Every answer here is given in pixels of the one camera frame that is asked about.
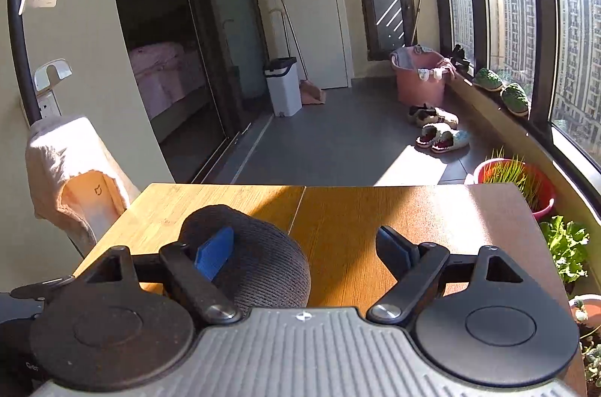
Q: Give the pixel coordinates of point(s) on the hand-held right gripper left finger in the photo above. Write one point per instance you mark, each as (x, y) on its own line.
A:
(213, 254)

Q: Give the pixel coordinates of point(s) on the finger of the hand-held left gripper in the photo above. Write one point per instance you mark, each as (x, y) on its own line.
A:
(33, 289)

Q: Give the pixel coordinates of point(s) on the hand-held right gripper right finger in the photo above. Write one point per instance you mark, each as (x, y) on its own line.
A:
(394, 249)

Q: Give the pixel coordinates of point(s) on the dark grey garment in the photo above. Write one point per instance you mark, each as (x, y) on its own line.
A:
(267, 256)

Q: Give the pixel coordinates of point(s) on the white appliance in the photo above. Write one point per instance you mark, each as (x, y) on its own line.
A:
(96, 195)

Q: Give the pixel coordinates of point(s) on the white maroon slipper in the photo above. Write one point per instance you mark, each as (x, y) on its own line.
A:
(429, 135)

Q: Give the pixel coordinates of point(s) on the light blue maroon slipper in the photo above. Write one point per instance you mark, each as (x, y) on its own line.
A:
(453, 141)

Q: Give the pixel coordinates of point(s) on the cream towel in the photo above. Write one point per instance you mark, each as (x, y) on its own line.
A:
(61, 153)

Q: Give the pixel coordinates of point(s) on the red basin with grass sprouts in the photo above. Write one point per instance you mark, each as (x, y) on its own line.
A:
(540, 190)

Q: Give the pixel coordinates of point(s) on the pink bucket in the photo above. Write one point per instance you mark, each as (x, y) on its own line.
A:
(418, 89)

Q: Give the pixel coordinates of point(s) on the green lettuce plant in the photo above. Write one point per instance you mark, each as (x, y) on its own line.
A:
(566, 246)

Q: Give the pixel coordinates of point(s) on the pink dustpan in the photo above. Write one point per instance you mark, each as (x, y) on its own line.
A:
(312, 94)

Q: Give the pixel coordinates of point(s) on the white trash bin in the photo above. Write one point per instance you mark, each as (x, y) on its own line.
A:
(284, 92)

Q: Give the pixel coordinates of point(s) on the white cloth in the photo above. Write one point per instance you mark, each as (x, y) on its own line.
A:
(429, 74)

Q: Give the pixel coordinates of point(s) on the grey rag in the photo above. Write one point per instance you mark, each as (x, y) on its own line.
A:
(401, 56)

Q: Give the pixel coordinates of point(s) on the green slipper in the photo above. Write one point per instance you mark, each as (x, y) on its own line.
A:
(515, 99)
(487, 78)

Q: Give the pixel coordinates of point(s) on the bed with pink bedding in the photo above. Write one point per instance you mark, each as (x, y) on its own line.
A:
(159, 68)

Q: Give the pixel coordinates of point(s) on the small dark object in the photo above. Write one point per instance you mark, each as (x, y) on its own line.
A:
(461, 59)

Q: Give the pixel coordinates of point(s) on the pink ceramic plant pot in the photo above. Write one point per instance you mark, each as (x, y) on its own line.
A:
(589, 303)

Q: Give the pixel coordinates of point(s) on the broom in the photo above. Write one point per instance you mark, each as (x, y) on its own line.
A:
(292, 31)

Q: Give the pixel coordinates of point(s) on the black and white pole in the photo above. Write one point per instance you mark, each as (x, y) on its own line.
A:
(19, 49)

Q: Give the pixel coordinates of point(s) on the dark framed glass door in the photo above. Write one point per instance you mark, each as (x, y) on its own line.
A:
(385, 2)

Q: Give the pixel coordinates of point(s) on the white door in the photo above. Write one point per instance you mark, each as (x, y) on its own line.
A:
(305, 2)

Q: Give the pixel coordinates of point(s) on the apartment buildings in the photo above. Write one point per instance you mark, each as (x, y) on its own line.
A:
(577, 49)

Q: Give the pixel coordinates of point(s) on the white wall socket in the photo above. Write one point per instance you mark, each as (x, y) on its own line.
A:
(49, 106)

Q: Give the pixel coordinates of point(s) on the dark sliding door frame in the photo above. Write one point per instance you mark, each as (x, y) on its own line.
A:
(234, 49)

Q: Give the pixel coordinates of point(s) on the white wall hook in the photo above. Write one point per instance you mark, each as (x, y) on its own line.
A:
(51, 73)

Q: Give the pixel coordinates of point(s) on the dark window frame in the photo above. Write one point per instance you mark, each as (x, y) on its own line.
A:
(474, 2)

